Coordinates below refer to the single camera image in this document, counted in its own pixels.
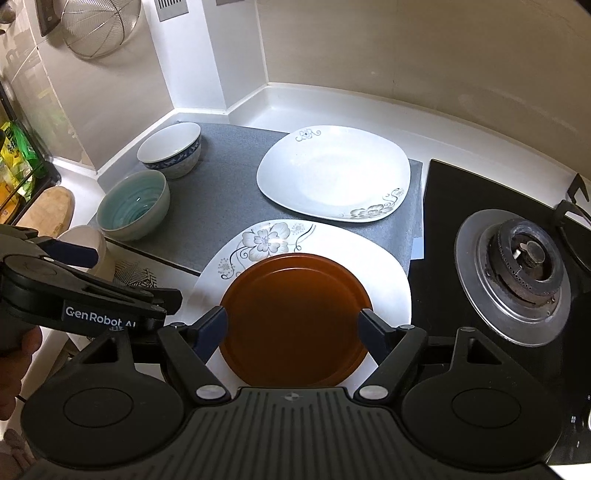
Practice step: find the black glass stove top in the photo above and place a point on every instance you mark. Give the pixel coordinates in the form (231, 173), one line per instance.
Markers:
(441, 306)

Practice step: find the teal glazed bowl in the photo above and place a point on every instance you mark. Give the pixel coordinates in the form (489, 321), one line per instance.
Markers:
(135, 206)

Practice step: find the white bowl blue pattern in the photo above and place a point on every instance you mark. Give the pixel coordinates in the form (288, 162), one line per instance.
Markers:
(173, 151)

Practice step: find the wooden cutting board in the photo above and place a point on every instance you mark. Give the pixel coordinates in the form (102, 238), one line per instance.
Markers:
(51, 213)

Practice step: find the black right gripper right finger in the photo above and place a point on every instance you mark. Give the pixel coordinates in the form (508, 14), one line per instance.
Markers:
(394, 349)

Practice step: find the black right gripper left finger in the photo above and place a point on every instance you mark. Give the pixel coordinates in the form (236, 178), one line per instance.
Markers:
(185, 351)

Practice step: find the brown round plate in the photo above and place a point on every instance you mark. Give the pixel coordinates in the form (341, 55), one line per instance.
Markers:
(293, 322)

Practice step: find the person's left hand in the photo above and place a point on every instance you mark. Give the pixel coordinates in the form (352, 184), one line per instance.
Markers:
(13, 369)

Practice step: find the grey wall vent grille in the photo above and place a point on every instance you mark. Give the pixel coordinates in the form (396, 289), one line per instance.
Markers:
(168, 9)

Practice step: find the black wire spice rack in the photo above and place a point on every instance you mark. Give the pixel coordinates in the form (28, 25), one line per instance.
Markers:
(26, 168)

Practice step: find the black pan support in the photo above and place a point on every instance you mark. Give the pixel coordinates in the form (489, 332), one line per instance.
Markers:
(570, 205)

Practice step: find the silver gas burner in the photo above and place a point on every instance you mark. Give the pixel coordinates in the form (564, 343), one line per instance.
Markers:
(513, 275)

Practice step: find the white square floral plate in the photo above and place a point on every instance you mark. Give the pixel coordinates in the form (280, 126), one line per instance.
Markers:
(335, 173)

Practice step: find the metal wire strainer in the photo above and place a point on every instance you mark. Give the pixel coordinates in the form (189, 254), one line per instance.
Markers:
(96, 28)

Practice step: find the grey counter mat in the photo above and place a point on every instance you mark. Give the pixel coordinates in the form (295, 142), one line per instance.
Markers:
(219, 199)

